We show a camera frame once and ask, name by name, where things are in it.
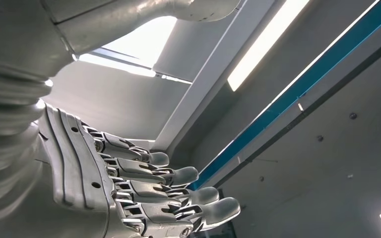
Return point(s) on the dark ceiling rail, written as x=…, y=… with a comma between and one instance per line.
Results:
x=308, y=107

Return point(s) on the blue ceiling beam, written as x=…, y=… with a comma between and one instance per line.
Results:
x=308, y=82

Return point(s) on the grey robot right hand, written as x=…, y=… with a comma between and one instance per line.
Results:
x=78, y=170

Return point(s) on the long ceiling light strip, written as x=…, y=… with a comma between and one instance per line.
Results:
x=266, y=42

